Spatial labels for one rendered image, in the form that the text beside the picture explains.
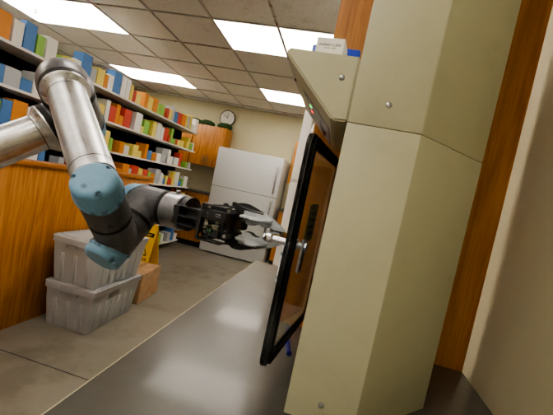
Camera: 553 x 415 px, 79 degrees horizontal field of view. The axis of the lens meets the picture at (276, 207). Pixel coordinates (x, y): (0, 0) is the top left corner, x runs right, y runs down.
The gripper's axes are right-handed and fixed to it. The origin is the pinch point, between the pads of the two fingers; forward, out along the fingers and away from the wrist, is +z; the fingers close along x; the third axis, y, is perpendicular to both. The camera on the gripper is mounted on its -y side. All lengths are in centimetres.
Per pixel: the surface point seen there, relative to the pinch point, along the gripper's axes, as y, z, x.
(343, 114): 10.3, 9.4, 22.1
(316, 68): 11.2, 3.9, 28.2
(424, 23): 8.9, 17.9, 36.9
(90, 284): -120, -165, -83
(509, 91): -32, 39, 43
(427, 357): -5.3, 31.0, -15.6
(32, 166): -93, -204, -10
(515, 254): -29, 48, 5
